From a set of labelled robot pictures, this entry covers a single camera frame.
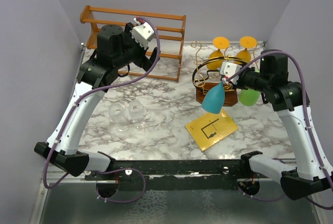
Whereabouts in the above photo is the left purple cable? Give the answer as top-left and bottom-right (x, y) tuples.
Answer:
(42, 16), (160, 204)

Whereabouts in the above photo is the orange plastic wine glass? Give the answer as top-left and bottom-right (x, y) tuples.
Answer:
(207, 36), (229, 70)
(236, 36), (258, 63)

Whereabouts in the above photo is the gold wire wine glass rack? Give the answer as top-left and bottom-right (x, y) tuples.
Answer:
(192, 48), (257, 107)

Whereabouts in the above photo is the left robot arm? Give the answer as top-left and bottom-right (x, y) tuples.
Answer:
(34, 17), (161, 180)

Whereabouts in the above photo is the blue plastic wine glass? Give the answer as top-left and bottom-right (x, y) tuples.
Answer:
(201, 82), (225, 114)

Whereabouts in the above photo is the green plastic wine glass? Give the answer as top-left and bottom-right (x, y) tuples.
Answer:
(239, 82), (261, 107)

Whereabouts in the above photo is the wooden dish rack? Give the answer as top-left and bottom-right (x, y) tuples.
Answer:
(80, 5), (186, 82)

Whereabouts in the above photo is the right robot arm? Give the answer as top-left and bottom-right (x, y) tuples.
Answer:
(232, 50), (332, 200)

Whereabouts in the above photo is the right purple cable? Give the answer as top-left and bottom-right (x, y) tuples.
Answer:
(222, 49), (333, 210)

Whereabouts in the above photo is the yellow book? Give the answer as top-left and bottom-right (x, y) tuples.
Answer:
(185, 110), (238, 151)

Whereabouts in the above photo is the clear wine glass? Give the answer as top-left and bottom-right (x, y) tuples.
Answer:
(108, 103), (129, 132)
(129, 100), (145, 128)

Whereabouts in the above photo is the purple cable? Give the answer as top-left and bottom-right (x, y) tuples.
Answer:
(222, 49), (333, 210)
(42, 16), (160, 204)

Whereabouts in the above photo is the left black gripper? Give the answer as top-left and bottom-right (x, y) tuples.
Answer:
(113, 23), (160, 72)

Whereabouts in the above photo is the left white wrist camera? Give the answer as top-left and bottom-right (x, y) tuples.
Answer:
(132, 18), (156, 49)

